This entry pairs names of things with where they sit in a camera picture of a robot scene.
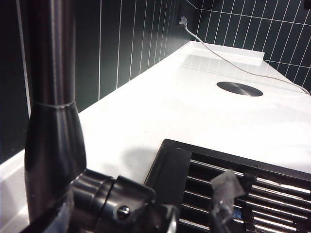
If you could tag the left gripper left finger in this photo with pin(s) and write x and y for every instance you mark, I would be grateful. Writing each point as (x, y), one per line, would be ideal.
(53, 216)

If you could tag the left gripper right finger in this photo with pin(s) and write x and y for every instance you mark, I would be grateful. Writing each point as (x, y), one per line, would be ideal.
(226, 187)

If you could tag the dark metal kitchen faucet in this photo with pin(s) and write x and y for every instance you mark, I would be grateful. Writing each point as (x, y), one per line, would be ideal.
(56, 133)

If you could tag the black slatted sink rack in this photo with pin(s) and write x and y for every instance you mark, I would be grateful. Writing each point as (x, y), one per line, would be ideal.
(170, 174)

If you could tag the round brushed metal cover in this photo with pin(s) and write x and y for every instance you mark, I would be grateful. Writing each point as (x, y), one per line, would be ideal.
(239, 89)

